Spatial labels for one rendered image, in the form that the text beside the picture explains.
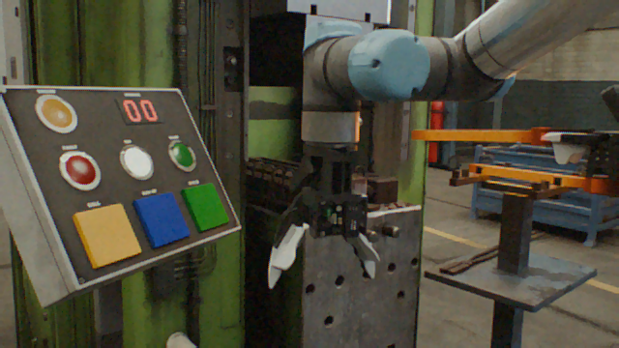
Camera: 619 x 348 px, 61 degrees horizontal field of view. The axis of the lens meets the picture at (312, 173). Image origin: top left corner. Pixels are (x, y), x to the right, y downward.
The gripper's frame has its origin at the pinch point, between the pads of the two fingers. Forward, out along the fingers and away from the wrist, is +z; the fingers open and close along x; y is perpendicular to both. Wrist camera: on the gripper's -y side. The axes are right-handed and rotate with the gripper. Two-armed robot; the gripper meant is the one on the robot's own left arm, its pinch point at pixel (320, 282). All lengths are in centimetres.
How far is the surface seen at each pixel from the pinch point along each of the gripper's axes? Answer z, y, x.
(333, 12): -44, -47, 18
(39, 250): -6.4, -3.2, -36.1
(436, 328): 93, -155, 119
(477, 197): 72, -358, 285
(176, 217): -7.3, -13.2, -19.0
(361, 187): -4, -51, 28
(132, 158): -16.3, -15.1, -25.0
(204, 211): -7.1, -17.6, -14.3
